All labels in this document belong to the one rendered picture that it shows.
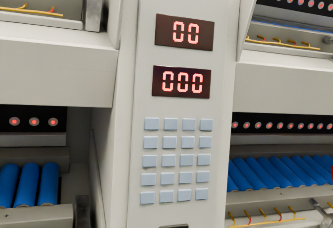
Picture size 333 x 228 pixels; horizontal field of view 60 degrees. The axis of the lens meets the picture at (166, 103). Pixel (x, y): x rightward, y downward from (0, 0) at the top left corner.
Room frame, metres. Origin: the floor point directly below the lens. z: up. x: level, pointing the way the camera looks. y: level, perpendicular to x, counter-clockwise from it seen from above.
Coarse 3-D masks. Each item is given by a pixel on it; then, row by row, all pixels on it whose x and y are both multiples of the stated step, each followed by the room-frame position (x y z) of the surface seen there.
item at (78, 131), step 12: (72, 108) 0.38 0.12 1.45; (84, 108) 0.39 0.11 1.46; (72, 120) 0.38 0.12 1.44; (84, 120) 0.39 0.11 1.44; (72, 132) 0.38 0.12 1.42; (84, 132) 0.39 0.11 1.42; (72, 144) 0.38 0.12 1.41; (84, 144) 0.39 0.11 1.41; (240, 144) 0.47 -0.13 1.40; (252, 144) 0.48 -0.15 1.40; (264, 144) 0.48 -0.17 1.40; (276, 144) 0.49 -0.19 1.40; (288, 144) 0.50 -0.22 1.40; (300, 144) 0.51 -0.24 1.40; (312, 144) 0.52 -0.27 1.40; (72, 156) 0.38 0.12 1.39; (84, 156) 0.39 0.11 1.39
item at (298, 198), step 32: (256, 128) 0.44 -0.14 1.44; (288, 128) 0.46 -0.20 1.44; (320, 128) 0.48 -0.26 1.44; (256, 160) 0.42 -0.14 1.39; (288, 160) 0.42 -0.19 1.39; (320, 160) 0.44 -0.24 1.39; (256, 192) 0.33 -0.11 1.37; (288, 192) 0.34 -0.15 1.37; (320, 192) 0.35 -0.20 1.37; (224, 224) 0.31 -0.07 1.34; (256, 224) 0.30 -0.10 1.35; (288, 224) 0.32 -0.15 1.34; (320, 224) 0.32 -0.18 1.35
